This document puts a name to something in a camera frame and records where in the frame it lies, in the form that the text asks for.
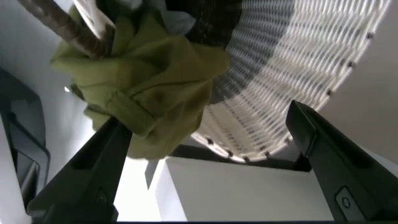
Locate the green printed shirt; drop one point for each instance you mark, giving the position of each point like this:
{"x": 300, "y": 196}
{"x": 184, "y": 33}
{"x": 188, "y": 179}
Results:
{"x": 149, "y": 77}

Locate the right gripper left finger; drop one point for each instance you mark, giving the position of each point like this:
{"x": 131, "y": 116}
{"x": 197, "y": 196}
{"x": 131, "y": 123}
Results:
{"x": 81, "y": 183}

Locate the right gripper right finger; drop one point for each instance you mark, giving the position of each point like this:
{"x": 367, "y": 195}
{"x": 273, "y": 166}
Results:
{"x": 348, "y": 168}

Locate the white laundry basket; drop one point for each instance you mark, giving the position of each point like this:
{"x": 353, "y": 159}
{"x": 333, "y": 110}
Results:
{"x": 280, "y": 77}

